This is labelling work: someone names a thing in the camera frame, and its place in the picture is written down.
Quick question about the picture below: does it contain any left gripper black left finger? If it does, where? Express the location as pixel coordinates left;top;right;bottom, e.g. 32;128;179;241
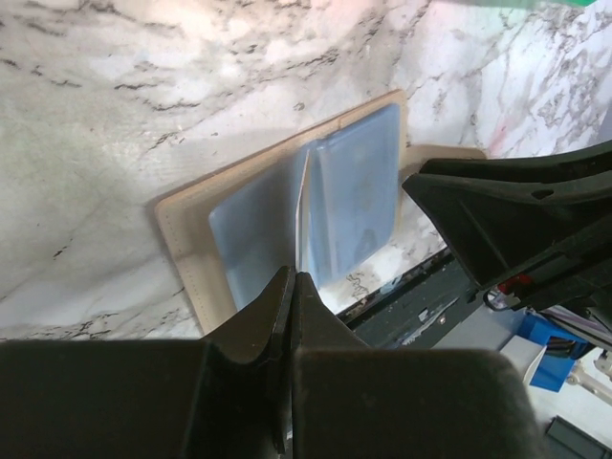
1;267;295;458

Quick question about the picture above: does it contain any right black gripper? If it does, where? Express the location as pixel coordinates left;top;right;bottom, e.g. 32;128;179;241
403;142;611;316

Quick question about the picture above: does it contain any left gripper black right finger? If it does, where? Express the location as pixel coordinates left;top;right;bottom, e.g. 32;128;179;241
292;273;547;458

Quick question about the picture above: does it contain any green plastic bin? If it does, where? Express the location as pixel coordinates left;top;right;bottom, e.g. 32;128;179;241
477;0;603;11

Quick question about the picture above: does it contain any black mounting rail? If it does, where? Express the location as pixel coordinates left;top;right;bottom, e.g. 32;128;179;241
338;249;482;349

